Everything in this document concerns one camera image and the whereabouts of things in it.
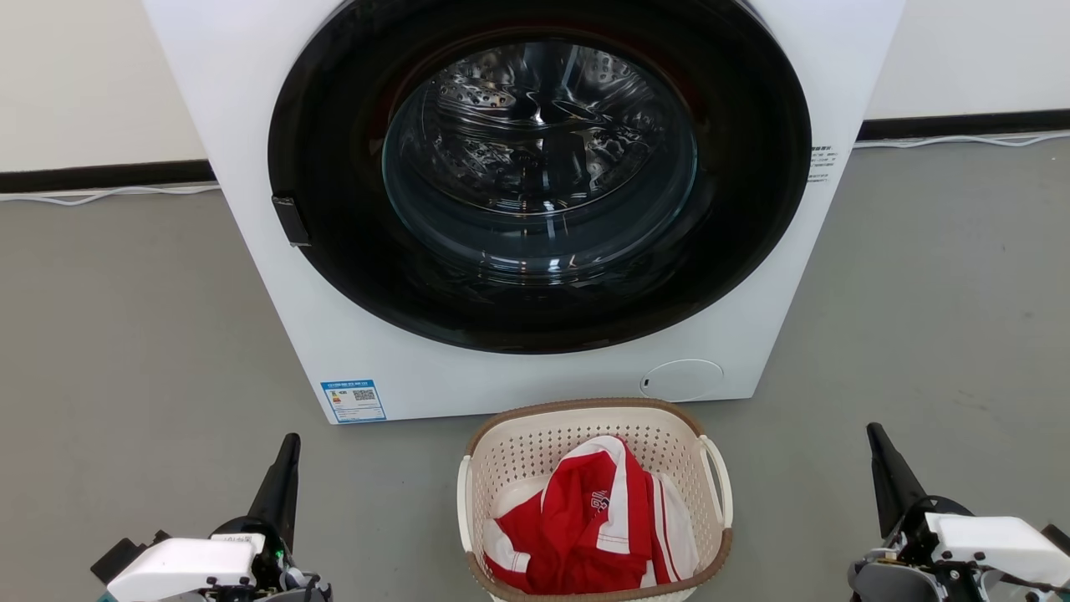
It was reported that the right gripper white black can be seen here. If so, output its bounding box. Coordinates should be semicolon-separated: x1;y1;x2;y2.
848;422;1070;602

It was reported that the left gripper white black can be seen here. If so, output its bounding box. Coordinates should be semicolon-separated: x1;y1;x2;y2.
90;433;334;602

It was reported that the cream perforated laundry basket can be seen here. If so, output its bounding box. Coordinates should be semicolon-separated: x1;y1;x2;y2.
456;397;735;602

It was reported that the blue energy label sticker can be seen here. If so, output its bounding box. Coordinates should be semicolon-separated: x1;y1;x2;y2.
321;380;388;424

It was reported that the round white filter cover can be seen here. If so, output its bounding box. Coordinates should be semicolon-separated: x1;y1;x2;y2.
640;360;726;402

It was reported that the red and white garment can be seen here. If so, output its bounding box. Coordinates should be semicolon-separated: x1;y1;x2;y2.
483;435;701;596

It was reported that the black round washer door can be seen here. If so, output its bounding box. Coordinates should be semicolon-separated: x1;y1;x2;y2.
267;0;813;355

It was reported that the black baseboard strip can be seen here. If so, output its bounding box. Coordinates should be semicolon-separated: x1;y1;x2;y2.
859;109;1070;141
0;159;217;195

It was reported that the white front-load washing machine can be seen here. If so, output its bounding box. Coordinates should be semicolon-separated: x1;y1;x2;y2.
142;0;908;425

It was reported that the steel washer drum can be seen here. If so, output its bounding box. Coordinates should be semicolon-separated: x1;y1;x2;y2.
383;40;699;277

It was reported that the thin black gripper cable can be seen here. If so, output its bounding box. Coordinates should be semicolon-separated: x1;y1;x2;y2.
985;570;1070;596

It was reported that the black door handle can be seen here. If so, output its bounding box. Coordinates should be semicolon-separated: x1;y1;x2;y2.
272;196;313;247

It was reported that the white floor cable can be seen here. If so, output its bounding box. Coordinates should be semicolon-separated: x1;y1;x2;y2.
0;184;222;207
854;130;1070;151

